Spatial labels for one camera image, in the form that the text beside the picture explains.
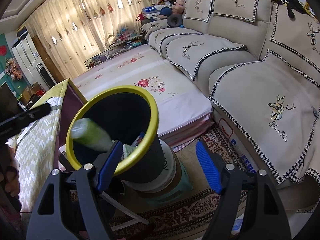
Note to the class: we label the patterned red rug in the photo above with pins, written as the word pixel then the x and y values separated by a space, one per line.
pixel 185 218

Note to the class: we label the beige window curtain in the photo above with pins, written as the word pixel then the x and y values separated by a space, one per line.
pixel 72 31

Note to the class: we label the low shelf with books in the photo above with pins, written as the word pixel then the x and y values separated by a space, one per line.
pixel 123 42

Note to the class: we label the white paint bucket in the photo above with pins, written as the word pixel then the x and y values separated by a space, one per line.
pixel 164 178

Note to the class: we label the floral floor mattress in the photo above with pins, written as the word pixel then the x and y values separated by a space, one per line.
pixel 184 112

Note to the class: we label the black yellow-rimmed trash bin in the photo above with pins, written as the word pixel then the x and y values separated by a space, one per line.
pixel 125 112

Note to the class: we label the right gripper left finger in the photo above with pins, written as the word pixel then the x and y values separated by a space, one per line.
pixel 68 202

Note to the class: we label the black mouse plush toy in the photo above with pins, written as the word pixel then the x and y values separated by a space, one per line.
pixel 295 5

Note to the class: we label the black television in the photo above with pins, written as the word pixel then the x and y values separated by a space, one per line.
pixel 8 103

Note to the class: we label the beige sofa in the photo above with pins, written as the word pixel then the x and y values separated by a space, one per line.
pixel 260 70

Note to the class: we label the green chevron tablecloth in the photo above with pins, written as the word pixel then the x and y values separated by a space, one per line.
pixel 38 144

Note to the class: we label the artificial flower decoration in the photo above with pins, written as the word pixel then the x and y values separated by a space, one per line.
pixel 12 69

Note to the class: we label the person's left hand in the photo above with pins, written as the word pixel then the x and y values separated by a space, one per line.
pixel 9 173

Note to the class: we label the green white plastic bottle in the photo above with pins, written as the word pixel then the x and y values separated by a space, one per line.
pixel 88 133

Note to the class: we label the white tea box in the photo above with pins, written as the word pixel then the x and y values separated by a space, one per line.
pixel 127 150

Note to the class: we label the black tower fan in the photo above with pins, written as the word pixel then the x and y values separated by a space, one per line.
pixel 45 74

